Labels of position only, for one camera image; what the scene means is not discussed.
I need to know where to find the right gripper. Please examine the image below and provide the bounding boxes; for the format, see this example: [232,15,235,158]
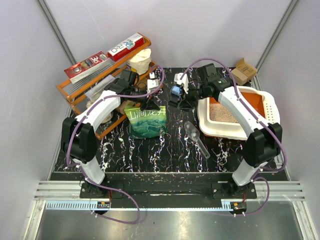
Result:
[177,82,208,110]

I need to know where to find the green litter bag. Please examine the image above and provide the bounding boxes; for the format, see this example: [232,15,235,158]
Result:
[124,106,167,139]

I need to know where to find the clear plastic scoop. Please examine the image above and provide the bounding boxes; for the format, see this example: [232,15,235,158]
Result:
[184,121,211,159]

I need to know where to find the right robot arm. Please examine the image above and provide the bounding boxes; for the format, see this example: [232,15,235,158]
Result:
[169,63,283,198]

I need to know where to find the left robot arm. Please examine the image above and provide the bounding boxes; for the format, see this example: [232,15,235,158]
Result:
[61,70,165,198]

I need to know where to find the blue carton box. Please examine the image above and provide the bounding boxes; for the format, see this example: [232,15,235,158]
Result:
[170,85,183,97]

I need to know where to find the white orange litter box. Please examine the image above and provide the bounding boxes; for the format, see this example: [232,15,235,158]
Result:
[197,86,280,141]

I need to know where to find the litter granules in box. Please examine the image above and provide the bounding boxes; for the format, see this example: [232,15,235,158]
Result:
[209,103,238,123]

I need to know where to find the clear plastic box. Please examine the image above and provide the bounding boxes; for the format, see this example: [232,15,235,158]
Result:
[84,75,116,99]

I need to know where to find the red white toothpaste box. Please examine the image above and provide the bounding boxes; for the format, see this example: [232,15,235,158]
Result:
[107,33,145,62]

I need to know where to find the red silver toothpaste box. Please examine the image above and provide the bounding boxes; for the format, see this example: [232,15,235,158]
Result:
[64,51,111,83]

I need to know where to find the brown cardboard box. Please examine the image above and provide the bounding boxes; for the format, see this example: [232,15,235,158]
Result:
[231,58,258,86]

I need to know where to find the brown scouring pad pack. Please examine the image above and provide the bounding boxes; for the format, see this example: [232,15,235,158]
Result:
[135,78,148,91]

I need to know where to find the tan sponge pack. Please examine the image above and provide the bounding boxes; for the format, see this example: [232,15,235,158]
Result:
[116,100,137,115]

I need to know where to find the orange wooden shelf rack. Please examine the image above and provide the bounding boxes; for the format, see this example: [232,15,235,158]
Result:
[56,33,156,140]

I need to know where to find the white paper bag upper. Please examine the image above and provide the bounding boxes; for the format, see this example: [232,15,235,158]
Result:
[126,48,152,75]

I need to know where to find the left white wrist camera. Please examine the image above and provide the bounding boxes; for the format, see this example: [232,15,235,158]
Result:
[147,72,159,93]

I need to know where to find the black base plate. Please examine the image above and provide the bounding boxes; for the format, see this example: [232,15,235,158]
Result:
[49,171,258,201]

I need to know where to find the aluminium rail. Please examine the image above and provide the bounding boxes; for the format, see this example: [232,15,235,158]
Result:
[34,181,305,212]

